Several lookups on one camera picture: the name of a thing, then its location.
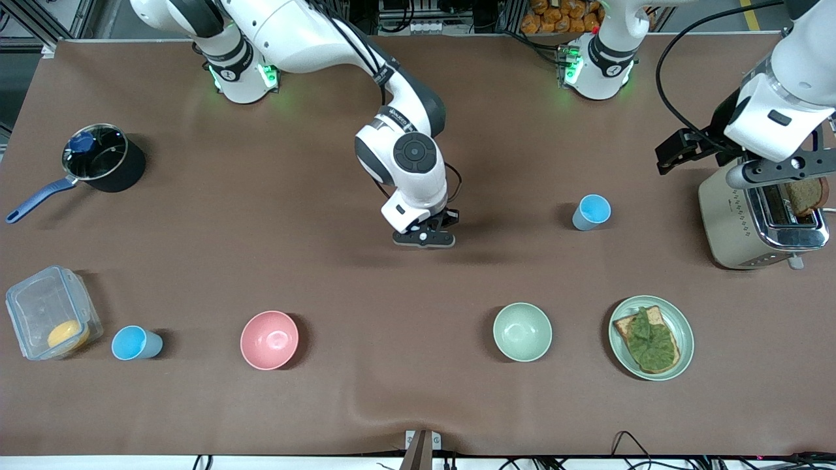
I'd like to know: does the blue plastic cup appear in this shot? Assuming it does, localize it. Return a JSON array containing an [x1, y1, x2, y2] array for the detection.
[[573, 194, 613, 232], [111, 325, 164, 361]]

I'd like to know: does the brown bread slice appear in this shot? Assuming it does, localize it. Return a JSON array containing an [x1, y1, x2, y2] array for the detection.
[[784, 178, 830, 217]]

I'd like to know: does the silver beige toaster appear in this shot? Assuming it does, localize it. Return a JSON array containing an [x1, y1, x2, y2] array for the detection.
[[698, 160, 831, 272]]

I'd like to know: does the light green bowl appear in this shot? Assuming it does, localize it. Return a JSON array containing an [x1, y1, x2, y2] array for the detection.
[[492, 302, 553, 363]]

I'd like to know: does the brown table cloth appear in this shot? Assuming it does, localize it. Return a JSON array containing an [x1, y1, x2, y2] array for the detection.
[[0, 34, 836, 458]]

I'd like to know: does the bag of orange buns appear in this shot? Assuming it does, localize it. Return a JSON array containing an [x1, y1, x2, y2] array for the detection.
[[521, 0, 603, 35]]

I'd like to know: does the toast slice with crust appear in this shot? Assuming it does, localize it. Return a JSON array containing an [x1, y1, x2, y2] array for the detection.
[[613, 305, 681, 375]]

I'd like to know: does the light green plate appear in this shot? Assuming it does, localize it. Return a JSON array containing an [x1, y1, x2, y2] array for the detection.
[[608, 295, 695, 382]]

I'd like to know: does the pink bowl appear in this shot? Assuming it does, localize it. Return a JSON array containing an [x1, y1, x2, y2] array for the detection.
[[240, 310, 300, 371]]

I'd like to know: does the green lettuce leaf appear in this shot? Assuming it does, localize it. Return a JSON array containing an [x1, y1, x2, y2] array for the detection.
[[627, 307, 677, 371]]

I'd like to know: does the metal table clamp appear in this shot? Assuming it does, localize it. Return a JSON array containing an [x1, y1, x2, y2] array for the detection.
[[400, 429, 442, 470]]

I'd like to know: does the glass lid with blue knob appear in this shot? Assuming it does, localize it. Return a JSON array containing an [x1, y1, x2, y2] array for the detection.
[[62, 124, 128, 182]]

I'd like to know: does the yellow round food piece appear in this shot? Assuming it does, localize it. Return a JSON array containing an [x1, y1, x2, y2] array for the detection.
[[47, 320, 91, 354]]

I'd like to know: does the clear plastic container blue rim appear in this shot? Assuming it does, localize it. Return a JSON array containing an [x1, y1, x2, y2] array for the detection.
[[5, 265, 104, 361]]

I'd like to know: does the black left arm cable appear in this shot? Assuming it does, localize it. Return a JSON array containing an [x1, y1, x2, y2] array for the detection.
[[655, 0, 786, 148]]

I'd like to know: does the black saucepan with blue handle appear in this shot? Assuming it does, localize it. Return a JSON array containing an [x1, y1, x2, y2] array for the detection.
[[5, 123, 146, 225]]

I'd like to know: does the thin black looped cable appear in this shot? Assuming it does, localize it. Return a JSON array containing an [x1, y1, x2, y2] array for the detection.
[[611, 431, 655, 470]]

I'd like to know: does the aluminium frame profile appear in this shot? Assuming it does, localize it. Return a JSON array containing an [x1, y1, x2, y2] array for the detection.
[[0, 0, 89, 52]]

